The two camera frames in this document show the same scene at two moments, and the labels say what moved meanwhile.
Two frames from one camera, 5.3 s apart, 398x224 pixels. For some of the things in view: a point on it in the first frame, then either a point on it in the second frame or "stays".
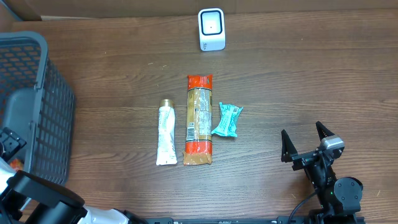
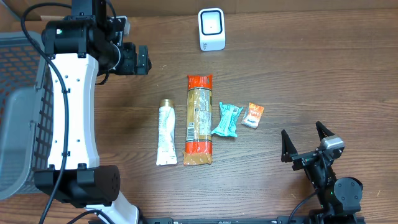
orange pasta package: [198, 149] stays
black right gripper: [288, 150] stays
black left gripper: [18, 141] -> [132, 66]
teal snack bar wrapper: [227, 124] stays
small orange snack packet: [17, 164] -> [252, 116]
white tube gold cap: [166, 140] stays
